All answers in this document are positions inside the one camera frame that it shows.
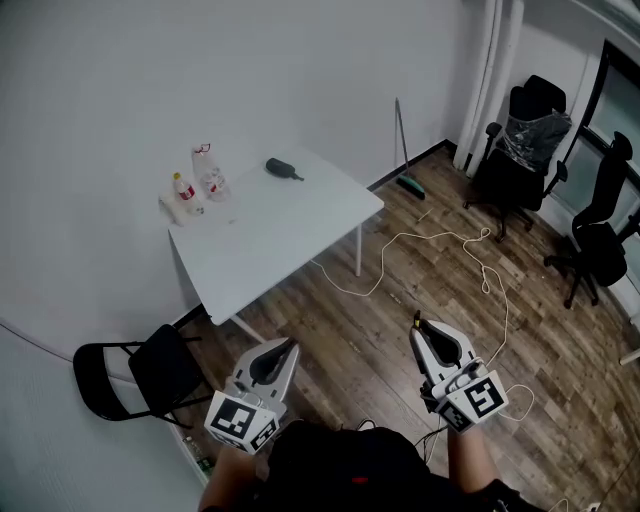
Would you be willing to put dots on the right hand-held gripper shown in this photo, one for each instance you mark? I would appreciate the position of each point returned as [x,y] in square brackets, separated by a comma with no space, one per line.
[475,400]

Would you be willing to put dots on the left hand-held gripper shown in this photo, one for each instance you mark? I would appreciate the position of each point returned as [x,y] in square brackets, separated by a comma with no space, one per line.
[240,420]

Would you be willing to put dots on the person's left forearm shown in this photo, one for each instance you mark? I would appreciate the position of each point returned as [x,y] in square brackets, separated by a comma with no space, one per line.
[227,480]

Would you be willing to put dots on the person's right forearm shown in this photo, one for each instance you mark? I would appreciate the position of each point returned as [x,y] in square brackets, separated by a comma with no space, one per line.
[470,460]

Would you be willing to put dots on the white table leg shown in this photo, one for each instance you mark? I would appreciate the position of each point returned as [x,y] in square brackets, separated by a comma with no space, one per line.
[248,330]
[358,250]

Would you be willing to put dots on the black folding chair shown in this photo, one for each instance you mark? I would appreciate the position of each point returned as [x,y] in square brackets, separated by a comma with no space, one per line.
[162,365]

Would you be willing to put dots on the person's black clothing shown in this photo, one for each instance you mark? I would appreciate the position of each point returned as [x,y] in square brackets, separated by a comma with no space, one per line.
[345,470]

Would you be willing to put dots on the small wooden stick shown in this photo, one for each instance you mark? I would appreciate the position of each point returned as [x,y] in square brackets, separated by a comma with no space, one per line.
[425,216]

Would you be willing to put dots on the broom with teal head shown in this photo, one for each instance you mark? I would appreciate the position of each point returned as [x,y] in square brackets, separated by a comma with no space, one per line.
[411,186]

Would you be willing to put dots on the white bar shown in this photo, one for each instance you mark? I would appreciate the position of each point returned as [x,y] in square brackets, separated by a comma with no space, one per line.
[631,356]

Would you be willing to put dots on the small bottle yellow cap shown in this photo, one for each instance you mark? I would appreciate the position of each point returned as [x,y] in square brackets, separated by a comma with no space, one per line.
[184,192]

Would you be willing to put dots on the black office chair plastic wrapped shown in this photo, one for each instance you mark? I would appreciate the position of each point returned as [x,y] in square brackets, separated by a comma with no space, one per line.
[520,170]

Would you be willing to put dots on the black pouch with loop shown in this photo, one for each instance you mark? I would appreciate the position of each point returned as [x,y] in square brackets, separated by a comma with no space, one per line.
[281,168]

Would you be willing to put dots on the white wall pipes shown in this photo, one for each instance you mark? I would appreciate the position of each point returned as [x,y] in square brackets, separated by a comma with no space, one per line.
[482,90]

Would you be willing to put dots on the dark window frame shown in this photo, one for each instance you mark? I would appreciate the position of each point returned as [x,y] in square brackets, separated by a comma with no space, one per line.
[597,100]

